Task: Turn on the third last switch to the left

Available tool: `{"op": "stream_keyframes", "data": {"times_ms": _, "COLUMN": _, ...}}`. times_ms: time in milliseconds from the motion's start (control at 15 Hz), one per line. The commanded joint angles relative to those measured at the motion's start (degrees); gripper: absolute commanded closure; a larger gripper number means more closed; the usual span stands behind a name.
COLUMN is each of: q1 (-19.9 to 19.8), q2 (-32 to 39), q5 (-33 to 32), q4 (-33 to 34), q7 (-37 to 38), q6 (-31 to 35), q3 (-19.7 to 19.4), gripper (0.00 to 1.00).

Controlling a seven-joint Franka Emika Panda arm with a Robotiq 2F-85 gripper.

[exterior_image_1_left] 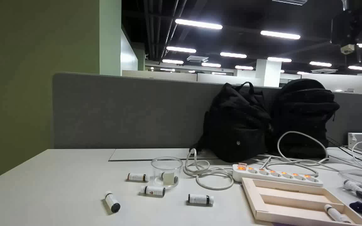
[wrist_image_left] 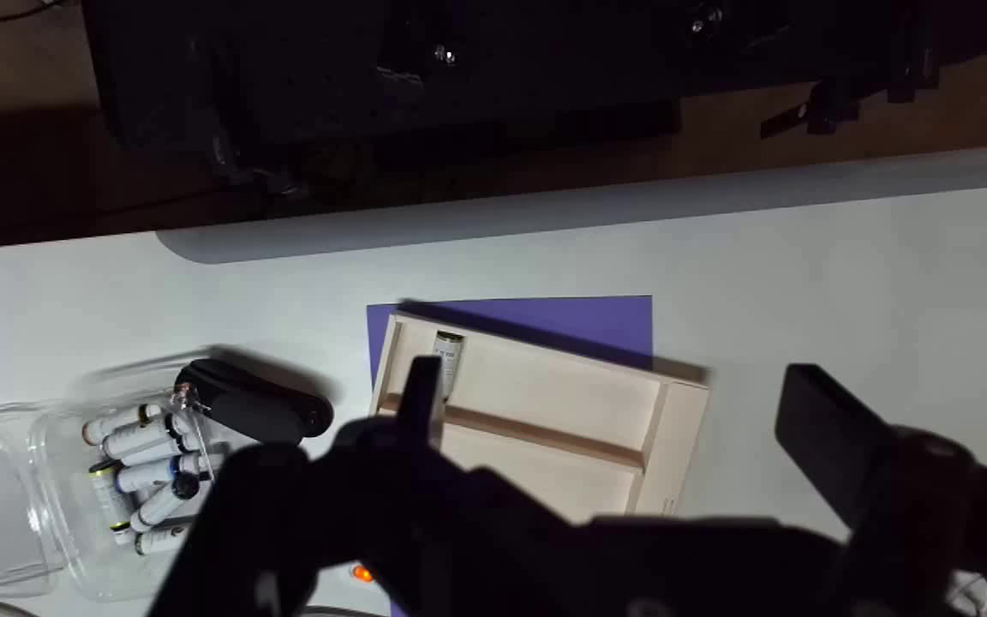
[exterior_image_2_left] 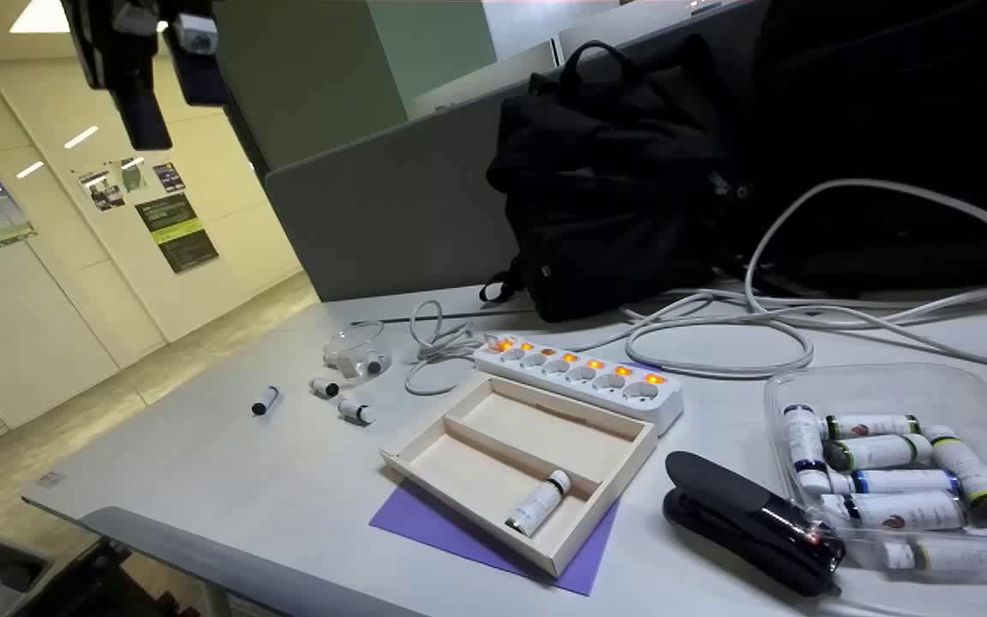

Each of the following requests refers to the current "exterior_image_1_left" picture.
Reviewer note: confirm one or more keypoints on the row of white partitions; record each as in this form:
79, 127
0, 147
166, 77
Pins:
341, 82

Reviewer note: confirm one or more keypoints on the grey desk partition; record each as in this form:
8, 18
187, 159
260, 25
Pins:
121, 113

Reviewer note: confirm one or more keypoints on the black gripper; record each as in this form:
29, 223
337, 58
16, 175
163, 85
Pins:
342, 28

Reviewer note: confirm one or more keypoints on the clear glass cup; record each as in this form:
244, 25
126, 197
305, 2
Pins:
167, 169

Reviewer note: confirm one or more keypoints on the ceiling light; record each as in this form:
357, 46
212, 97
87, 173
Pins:
279, 59
280, 34
358, 67
181, 49
198, 24
320, 64
233, 55

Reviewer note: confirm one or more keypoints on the black bulky backpack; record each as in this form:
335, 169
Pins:
303, 110

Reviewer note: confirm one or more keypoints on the small white bottle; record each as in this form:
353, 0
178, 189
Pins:
352, 185
169, 178
153, 190
112, 202
137, 177
335, 214
200, 199

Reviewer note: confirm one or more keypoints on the wooden tray with compartments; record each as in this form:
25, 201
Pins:
294, 213

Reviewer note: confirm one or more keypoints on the clear plastic container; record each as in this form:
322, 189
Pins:
350, 174

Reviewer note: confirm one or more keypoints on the ceiling air vent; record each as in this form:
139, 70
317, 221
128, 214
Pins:
197, 58

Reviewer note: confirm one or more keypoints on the white power strip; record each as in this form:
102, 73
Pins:
278, 177

